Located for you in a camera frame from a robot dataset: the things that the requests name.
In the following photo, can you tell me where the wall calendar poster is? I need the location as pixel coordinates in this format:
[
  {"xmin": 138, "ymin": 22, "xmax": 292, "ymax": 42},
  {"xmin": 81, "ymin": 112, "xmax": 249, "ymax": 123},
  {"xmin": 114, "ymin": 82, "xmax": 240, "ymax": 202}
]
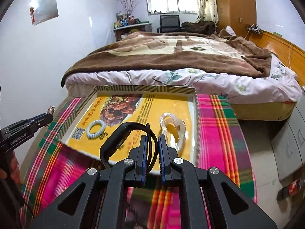
[{"xmin": 30, "ymin": 0, "xmax": 58, "ymax": 25}]

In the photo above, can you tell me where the window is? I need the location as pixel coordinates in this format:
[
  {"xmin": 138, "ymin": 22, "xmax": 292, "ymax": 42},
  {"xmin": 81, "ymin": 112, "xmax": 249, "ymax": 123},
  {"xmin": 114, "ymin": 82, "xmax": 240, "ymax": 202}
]
[{"xmin": 146, "ymin": 0, "xmax": 198, "ymax": 15}]

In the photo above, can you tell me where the black office chair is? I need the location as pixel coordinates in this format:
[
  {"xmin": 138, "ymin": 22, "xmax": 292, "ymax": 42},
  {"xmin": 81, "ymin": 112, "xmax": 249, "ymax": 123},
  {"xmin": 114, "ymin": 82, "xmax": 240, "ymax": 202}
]
[{"xmin": 157, "ymin": 15, "xmax": 181, "ymax": 33}]

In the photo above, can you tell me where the dried branch bouquet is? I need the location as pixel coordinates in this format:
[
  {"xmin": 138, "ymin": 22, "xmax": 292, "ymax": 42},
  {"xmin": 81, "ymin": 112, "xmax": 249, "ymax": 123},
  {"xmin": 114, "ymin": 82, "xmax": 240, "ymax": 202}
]
[{"xmin": 120, "ymin": 0, "xmax": 142, "ymax": 20}]

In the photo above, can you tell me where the cluttered wooden desk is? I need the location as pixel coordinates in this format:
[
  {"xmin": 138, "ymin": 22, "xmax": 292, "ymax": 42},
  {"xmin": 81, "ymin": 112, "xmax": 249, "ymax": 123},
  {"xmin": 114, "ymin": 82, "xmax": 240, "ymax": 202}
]
[{"xmin": 113, "ymin": 13, "xmax": 152, "ymax": 41}]

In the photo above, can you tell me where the white floral bed sheet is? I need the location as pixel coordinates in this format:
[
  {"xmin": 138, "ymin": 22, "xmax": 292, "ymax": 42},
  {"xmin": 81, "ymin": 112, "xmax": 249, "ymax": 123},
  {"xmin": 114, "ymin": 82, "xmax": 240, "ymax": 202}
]
[{"xmin": 65, "ymin": 56, "xmax": 302, "ymax": 104}]

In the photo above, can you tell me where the person's left hand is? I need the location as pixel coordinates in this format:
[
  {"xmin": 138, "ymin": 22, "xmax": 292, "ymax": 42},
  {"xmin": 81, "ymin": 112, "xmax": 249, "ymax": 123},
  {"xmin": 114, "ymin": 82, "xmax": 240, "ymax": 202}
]
[{"xmin": 1, "ymin": 151, "xmax": 21, "ymax": 184}]

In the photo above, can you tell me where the pink green plaid tablecloth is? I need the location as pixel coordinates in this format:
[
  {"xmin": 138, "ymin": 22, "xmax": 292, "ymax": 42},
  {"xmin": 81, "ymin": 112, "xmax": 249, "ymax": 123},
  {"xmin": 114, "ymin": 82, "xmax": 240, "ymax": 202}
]
[{"xmin": 20, "ymin": 95, "xmax": 257, "ymax": 228}]

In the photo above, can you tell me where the striped cardboard tray yellow inside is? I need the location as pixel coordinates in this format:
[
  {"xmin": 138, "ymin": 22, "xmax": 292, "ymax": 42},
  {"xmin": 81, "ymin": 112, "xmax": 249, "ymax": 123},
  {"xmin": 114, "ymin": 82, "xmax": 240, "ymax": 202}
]
[{"xmin": 57, "ymin": 85, "xmax": 199, "ymax": 165}]

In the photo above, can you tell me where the patterned curtain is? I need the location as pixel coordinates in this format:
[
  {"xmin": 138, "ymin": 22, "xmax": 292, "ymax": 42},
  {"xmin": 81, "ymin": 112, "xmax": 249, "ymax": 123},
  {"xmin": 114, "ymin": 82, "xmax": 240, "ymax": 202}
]
[{"xmin": 196, "ymin": 0, "xmax": 219, "ymax": 24}]

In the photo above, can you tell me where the cola bottle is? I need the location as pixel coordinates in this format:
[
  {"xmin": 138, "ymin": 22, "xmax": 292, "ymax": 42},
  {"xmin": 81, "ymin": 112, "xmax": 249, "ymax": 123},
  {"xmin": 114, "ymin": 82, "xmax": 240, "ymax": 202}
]
[{"xmin": 277, "ymin": 179, "xmax": 303, "ymax": 201}]

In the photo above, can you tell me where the light blue spiral hair tie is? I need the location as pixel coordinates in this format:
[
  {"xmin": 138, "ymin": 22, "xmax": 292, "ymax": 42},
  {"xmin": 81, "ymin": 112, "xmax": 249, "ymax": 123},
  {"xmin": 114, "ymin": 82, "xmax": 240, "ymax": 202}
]
[{"xmin": 86, "ymin": 119, "xmax": 107, "ymax": 140}]

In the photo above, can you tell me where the grey drawer cabinet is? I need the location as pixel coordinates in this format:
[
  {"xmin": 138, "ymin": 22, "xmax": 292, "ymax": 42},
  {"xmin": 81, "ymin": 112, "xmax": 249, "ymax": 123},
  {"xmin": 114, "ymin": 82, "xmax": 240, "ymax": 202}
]
[{"xmin": 271, "ymin": 98, "xmax": 305, "ymax": 181}]

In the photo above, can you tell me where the wooden headboard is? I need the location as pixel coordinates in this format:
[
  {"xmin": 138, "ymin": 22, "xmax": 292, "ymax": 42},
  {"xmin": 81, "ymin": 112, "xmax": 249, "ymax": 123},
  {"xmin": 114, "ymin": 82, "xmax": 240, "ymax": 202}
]
[{"xmin": 248, "ymin": 31, "xmax": 305, "ymax": 86}]

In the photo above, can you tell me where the wooden wardrobe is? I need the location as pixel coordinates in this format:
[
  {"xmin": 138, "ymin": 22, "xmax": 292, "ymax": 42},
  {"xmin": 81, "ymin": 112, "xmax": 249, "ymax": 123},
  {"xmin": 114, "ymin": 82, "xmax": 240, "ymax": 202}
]
[{"xmin": 216, "ymin": 0, "xmax": 256, "ymax": 37}]

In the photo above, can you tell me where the yellow mattress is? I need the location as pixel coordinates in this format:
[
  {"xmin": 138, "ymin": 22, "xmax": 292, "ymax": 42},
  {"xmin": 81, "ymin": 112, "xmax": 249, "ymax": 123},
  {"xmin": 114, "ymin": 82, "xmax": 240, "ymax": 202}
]
[{"xmin": 231, "ymin": 101, "xmax": 296, "ymax": 122}]

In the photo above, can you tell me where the brown fleece blanket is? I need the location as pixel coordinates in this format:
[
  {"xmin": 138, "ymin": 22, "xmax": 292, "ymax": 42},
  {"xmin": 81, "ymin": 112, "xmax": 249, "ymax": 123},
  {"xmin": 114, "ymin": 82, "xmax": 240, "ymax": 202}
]
[{"xmin": 61, "ymin": 30, "xmax": 271, "ymax": 86}]

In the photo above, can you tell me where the black wristband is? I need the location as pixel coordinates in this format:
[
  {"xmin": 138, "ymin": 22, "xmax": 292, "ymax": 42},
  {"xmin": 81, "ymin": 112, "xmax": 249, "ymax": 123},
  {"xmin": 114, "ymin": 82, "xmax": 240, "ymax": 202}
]
[{"xmin": 100, "ymin": 122, "xmax": 158, "ymax": 173}]

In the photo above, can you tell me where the clear glass bangle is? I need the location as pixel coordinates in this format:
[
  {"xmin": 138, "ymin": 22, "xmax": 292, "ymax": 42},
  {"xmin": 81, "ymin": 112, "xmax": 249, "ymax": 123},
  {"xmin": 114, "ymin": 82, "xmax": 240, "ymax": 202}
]
[{"xmin": 160, "ymin": 113, "xmax": 186, "ymax": 154}]

